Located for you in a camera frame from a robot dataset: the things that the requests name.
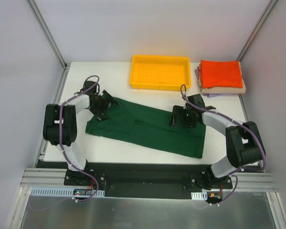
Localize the white cable duct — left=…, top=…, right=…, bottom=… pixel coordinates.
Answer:
left=31, top=187, right=105, bottom=198
left=191, top=191, right=208, bottom=201

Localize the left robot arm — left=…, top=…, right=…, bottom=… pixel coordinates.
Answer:
left=43, top=90, right=119, bottom=186

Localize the right white cable duct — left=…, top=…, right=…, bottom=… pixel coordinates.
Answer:
left=191, top=191, right=208, bottom=201

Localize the right aluminium frame post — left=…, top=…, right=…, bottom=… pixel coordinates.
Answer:
left=237, top=0, right=279, bottom=62

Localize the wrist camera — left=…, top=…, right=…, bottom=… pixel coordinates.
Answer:
left=82, top=81, right=100, bottom=94
left=187, top=94, right=205, bottom=108

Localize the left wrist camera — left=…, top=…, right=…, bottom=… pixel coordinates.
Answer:
left=82, top=81, right=100, bottom=94

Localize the left white cable duct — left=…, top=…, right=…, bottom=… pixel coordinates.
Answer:
left=31, top=187, right=105, bottom=198

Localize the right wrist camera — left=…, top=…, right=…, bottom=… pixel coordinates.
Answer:
left=187, top=94, right=205, bottom=108

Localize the green t-shirt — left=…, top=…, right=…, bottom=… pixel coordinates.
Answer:
left=85, top=98, right=206, bottom=159

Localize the front aluminium rail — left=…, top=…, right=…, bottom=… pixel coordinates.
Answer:
left=20, top=168, right=278, bottom=192

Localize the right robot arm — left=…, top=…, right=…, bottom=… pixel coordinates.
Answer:
left=170, top=103, right=266, bottom=188

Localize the aluminium frame post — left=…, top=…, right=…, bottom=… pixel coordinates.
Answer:
left=237, top=0, right=279, bottom=62
left=26, top=0, right=68, bottom=70

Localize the left aluminium frame post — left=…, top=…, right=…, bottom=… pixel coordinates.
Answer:
left=26, top=0, right=68, bottom=70

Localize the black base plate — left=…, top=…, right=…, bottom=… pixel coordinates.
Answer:
left=64, top=162, right=233, bottom=199

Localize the yellow plastic tray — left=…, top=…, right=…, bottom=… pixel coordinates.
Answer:
left=129, top=55, right=192, bottom=91

